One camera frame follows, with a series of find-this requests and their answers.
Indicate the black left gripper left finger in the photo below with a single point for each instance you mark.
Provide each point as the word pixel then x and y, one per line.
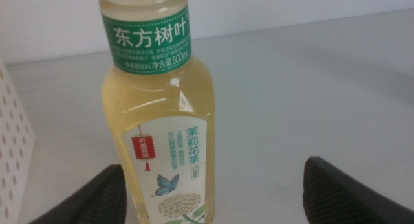
pixel 103 201

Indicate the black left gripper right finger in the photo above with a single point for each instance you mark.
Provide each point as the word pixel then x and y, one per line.
pixel 336 198

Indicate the white perforated plastic basket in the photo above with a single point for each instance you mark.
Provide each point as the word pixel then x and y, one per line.
pixel 14 136

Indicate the yellow tea bottle green label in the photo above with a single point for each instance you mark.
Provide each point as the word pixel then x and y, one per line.
pixel 158 97

